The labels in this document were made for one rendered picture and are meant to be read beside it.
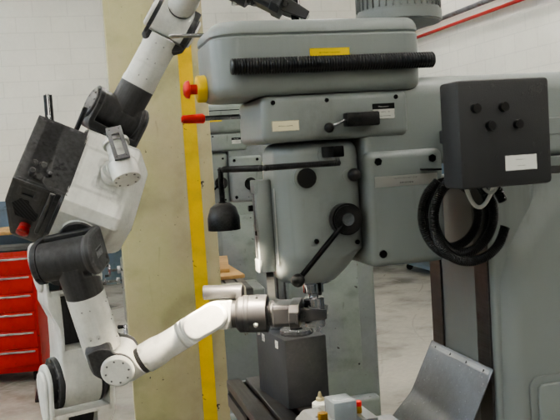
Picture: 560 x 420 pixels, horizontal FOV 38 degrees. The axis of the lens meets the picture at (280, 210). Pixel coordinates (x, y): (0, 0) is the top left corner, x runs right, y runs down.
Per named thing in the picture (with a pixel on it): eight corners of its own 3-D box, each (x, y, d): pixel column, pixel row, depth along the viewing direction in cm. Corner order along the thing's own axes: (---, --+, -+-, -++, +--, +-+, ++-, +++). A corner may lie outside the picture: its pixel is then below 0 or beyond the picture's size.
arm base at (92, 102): (69, 133, 207) (86, 126, 198) (86, 90, 211) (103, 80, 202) (119, 158, 215) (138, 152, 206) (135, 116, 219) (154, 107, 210)
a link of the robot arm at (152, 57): (198, 23, 214) (158, 97, 215) (155, -2, 210) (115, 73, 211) (203, 21, 202) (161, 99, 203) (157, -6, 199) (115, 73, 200)
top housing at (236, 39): (217, 97, 166) (212, 19, 164) (197, 106, 191) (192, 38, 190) (426, 87, 177) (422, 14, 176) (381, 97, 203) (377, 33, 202)
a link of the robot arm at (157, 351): (189, 357, 188) (120, 398, 189) (190, 337, 197) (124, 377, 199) (163, 322, 184) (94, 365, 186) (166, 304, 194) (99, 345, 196)
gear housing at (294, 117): (264, 143, 169) (261, 96, 169) (240, 146, 193) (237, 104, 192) (410, 134, 178) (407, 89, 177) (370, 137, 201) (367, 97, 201)
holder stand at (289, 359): (288, 410, 213) (283, 336, 211) (259, 389, 233) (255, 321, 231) (330, 402, 217) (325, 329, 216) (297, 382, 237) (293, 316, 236)
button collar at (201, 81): (199, 102, 175) (197, 74, 174) (195, 103, 181) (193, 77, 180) (208, 101, 175) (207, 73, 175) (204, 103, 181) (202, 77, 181)
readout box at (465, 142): (464, 190, 154) (459, 79, 152) (442, 188, 162) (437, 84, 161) (556, 182, 159) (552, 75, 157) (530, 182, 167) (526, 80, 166)
